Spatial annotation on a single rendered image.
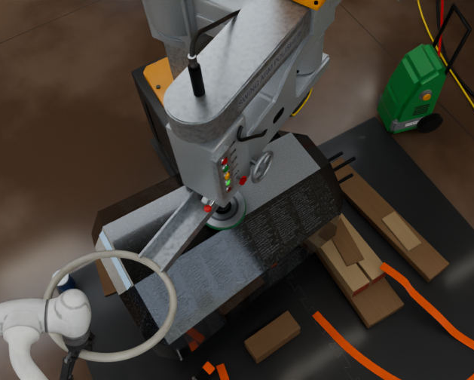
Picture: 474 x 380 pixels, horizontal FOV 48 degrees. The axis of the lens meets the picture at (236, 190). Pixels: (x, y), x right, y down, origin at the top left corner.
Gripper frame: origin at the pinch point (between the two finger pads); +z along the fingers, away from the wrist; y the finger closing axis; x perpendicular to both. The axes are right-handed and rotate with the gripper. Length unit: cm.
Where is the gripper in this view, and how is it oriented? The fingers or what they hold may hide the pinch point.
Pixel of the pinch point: (78, 366)
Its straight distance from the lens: 207.7
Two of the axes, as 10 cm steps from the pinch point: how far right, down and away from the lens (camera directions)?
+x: -9.3, -3.3, 1.5
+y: 3.3, -6.1, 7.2
